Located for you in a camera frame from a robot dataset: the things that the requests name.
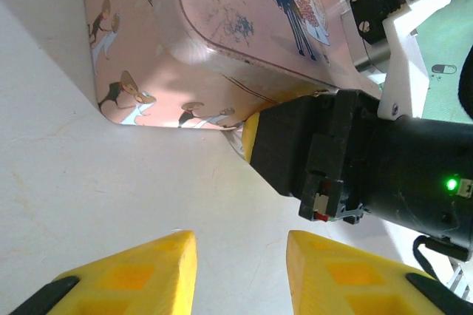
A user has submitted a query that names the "pink rectangular pad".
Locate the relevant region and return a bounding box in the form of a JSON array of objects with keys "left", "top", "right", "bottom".
[{"left": 79, "top": 0, "right": 384, "bottom": 130}]

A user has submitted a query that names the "black cable loop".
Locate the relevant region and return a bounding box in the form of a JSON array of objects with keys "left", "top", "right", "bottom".
[{"left": 412, "top": 235, "right": 450, "bottom": 285}]

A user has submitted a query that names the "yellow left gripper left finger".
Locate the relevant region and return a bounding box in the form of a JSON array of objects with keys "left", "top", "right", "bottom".
[{"left": 7, "top": 229, "right": 199, "bottom": 315}]

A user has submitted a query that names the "mint green zip bag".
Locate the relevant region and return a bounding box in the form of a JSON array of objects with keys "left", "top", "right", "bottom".
[{"left": 406, "top": 0, "right": 473, "bottom": 123}]

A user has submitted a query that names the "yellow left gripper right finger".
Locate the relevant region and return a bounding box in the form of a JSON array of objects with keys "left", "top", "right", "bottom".
[{"left": 286, "top": 229, "right": 473, "bottom": 315}]

